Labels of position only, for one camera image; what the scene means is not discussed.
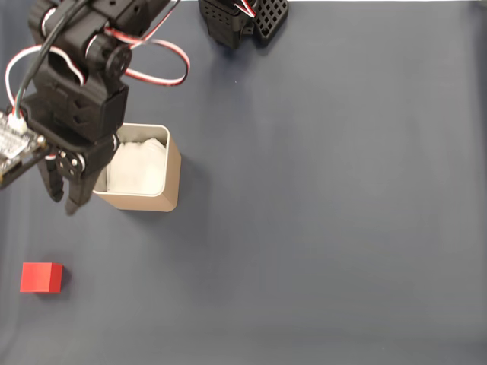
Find bare camera circuit board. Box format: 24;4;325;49
0;109;49;190

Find red white black servo wire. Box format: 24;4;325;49
5;0;191;110

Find white crumpled tissue paper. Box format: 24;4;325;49
106;137;167;193

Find red cube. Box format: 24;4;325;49
19;262;64;294

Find beige square box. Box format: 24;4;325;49
91;123;182;213

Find black camera cable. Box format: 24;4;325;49
14;0;92;125

